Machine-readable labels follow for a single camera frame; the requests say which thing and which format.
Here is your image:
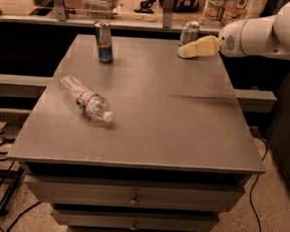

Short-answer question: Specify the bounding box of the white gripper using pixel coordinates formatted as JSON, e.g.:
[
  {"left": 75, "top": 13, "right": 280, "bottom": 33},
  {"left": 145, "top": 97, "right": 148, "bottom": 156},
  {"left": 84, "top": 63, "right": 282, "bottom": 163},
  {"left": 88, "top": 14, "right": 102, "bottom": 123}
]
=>
[{"left": 177, "top": 20, "right": 244, "bottom": 58}]

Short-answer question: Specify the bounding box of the silver green 7up can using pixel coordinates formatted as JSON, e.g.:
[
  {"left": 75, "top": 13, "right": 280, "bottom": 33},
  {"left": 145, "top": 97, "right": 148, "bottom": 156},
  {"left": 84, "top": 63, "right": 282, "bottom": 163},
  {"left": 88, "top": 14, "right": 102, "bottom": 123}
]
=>
[{"left": 179, "top": 20, "right": 200, "bottom": 47}]

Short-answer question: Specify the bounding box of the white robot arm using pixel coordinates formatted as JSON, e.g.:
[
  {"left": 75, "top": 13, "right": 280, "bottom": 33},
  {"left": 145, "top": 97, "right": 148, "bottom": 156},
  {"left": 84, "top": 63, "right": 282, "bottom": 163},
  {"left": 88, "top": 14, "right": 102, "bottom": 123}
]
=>
[{"left": 177, "top": 2, "right": 290, "bottom": 61}]

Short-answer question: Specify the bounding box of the blue silver energy drink can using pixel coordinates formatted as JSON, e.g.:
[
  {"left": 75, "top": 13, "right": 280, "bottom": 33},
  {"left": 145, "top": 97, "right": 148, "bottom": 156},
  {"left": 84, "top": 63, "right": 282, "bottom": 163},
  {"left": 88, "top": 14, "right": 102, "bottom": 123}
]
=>
[{"left": 94, "top": 20, "right": 113, "bottom": 64}]

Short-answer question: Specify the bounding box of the printed snack bag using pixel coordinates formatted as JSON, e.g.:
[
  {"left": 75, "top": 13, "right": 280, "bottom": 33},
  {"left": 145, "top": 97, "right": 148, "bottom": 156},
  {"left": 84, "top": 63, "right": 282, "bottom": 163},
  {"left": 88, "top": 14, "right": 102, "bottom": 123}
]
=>
[{"left": 199, "top": 0, "right": 267, "bottom": 27}]

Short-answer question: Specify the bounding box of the grey drawer cabinet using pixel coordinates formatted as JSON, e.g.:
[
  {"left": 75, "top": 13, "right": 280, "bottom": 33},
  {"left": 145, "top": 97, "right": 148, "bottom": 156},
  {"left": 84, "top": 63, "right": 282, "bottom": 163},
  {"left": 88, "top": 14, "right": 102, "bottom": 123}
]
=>
[{"left": 10, "top": 34, "right": 264, "bottom": 232}]

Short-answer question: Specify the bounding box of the clear plastic container background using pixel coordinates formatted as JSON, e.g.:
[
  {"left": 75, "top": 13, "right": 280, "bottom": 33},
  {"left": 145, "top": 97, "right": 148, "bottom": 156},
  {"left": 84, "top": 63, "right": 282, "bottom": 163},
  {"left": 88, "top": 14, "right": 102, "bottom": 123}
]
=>
[{"left": 82, "top": 0, "right": 120, "bottom": 19}]

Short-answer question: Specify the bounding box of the clear plastic water bottle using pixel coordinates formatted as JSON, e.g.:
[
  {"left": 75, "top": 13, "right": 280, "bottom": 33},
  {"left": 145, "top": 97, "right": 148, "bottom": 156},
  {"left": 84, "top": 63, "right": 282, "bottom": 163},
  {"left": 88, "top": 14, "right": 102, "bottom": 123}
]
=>
[{"left": 59, "top": 75, "right": 114, "bottom": 123}]

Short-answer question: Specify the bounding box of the top drawer with knob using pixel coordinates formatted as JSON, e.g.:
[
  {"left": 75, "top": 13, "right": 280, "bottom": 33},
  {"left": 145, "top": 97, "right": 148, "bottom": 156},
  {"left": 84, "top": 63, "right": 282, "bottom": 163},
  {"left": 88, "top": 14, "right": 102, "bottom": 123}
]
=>
[{"left": 24, "top": 175, "right": 244, "bottom": 213}]

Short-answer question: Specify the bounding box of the drawer with knob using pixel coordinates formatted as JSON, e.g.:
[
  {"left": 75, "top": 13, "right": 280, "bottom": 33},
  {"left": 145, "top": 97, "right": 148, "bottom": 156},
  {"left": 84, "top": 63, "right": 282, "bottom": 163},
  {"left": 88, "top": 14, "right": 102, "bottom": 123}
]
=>
[
  {"left": 52, "top": 209, "right": 219, "bottom": 232},
  {"left": 24, "top": 175, "right": 244, "bottom": 213}
]

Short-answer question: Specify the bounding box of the black metal stand leg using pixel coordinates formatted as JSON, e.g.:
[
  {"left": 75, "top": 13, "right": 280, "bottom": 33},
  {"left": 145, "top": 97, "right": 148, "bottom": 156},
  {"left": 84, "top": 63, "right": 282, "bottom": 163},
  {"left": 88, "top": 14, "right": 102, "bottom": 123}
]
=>
[{"left": 0, "top": 167, "right": 24, "bottom": 217}]

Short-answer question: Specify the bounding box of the metal shelf rail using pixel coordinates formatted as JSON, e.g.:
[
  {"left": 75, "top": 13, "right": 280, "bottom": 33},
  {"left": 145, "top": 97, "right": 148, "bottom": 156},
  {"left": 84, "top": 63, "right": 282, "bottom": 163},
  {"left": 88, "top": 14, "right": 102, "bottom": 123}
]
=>
[{"left": 0, "top": 0, "right": 222, "bottom": 35}]

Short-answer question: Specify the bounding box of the black cable right floor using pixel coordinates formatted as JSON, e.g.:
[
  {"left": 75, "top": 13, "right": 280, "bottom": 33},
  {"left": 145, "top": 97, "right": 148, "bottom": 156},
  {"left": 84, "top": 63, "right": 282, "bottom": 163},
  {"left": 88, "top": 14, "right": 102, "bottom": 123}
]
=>
[{"left": 246, "top": 133, "right": 270, "bottom": 232}]

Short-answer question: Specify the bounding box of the black cables left floor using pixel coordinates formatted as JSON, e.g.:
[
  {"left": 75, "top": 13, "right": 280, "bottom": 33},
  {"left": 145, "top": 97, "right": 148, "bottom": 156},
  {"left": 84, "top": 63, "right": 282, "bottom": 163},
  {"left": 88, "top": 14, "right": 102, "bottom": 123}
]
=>
[{"left": 0, "top": 113, "right": 47, "bottom": 232}]

